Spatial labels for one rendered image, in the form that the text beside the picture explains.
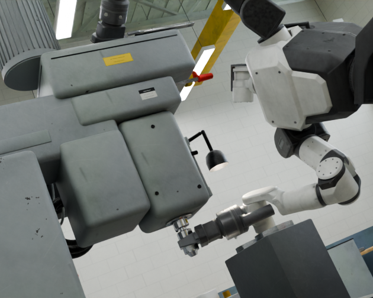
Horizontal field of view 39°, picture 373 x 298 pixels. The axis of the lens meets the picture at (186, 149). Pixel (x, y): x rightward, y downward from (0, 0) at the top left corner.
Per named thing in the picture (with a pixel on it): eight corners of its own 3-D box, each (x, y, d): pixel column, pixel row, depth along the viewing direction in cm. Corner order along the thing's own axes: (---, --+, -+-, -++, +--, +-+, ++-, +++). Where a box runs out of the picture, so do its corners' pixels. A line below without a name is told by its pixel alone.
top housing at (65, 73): (177, 104, 192) (160, 67, 197) (199, 65, 169) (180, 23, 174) (50, 136, 173) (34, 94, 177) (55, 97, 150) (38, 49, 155)
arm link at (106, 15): (99, 49, 169) (105, 13, 163) (85, 36, 175) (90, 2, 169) (132, 47, 176) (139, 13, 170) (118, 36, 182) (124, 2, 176)
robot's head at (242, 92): (263, 101, 168) (241, 101, 174) (263, 69, 167) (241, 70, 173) (250, 101, 164) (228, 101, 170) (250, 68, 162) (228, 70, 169)
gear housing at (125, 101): (164, 133, 185) (154, 109, 188) (185, 100, 164) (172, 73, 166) (72, 159, 171) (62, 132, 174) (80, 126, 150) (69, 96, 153)
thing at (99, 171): (135, 231, 167) (107, 158, 175) (154, 207, 146) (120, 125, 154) (78, 251, 160) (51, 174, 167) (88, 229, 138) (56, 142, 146)
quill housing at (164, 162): (193, 219, 173) (157, 133, 182) (215, 198, 155) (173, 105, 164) (140, 238, 165) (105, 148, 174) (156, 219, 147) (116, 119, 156)
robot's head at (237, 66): (256, 90, 168) (243, 91, 175) (256, 63, 167) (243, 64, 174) (240, 91, 165) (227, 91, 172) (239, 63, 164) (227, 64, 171)
